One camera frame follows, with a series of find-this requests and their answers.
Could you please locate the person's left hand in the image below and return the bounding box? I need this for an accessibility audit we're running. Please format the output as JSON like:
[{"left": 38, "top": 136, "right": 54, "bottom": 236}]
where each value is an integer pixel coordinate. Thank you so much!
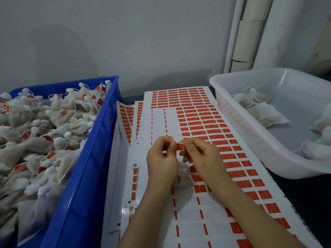
[{"left": 146, "top": 136, "right": 179, "bottom": 189}]

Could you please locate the person's right hand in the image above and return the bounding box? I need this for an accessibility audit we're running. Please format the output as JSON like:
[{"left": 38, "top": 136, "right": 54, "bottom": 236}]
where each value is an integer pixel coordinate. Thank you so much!
[{"left": 179, "top": 137, "right": 230, "bottom": 190}]

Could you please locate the person's left forearm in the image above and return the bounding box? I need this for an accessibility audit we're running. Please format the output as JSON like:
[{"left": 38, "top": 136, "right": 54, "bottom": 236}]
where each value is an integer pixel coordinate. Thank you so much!
[{"left": 118, "top": 184, "right": 167, "bottom": 248}]

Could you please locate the person's right forearm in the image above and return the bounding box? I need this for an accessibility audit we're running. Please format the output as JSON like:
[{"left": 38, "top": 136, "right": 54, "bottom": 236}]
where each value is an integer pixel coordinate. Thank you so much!
[{"left": 207, "top": 178, "right": 308, "bottom": 248}]

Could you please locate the white tea bag pouch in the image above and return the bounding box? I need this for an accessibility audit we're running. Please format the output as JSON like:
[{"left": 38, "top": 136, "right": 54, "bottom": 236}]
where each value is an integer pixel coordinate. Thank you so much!
[
  {"left": 293, "top": 138, "right": 331, "bottom": 162},
  {"left": 173, "top": 166, "right": 195, "bottom": 188},
  {"left": 231, "top": 87, "right": 272, "bottom": 109},
  {"left": 246, "top": 102, "right": 290, "bottom": 127},
  {"left": 310, "top": 101, "right": 331, "bottom": 138}
]

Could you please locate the large red sticker sheet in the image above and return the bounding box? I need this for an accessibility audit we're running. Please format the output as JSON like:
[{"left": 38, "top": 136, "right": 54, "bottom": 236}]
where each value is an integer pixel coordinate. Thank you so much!
[{"left": 119, "top": 86, "right": 324, "bottom": 248}]

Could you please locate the narrow red sticker sheet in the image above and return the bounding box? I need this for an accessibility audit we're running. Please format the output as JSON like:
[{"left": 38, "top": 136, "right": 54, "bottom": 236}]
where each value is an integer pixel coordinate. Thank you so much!
[{"left": 116, "top": 100, "right": 144, "bottom": 153}]

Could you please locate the white backing paper sheet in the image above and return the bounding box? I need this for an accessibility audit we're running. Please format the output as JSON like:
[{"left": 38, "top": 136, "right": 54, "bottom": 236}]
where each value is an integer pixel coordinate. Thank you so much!
[{"left": 100, "top": 121, "right": 130, "bottom": 248}]

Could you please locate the blue plastic crate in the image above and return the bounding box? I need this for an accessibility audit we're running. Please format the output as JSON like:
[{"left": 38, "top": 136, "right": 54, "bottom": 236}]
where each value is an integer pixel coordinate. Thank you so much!
[{"left": 8, "top": 75, "right": 123, "bottom": 248}]

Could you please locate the white plastic tub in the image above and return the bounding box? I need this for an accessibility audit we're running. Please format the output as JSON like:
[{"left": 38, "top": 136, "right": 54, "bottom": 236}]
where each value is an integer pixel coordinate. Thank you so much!
[{"left": 209, "top": 67, "right": 331, "bottom": 180}]

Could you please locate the thin white pipe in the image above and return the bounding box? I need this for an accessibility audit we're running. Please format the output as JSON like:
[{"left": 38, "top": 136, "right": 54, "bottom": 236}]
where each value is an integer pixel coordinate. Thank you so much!
[{"left": 223, "top": 0, "right": 245, "bottom": 74}]

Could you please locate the thick jointed white pipe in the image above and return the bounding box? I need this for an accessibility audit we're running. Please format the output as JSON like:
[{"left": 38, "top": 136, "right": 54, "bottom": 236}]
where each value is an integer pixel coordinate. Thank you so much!
[{"left": 230, "top": 0, "right": 274, "bottom": 73}]

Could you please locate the pile of tagged tea bags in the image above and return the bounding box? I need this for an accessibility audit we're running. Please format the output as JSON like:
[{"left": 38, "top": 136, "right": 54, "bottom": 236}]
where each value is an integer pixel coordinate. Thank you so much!
[{"left": 0, "top": 80, "right": 112, "bottom": 248}]

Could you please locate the thick smooth white pipe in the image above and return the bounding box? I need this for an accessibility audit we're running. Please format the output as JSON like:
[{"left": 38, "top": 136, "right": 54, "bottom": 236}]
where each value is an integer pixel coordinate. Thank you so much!
[{"left": 252, "top": 0, "right": 302, "bottom": 70}]

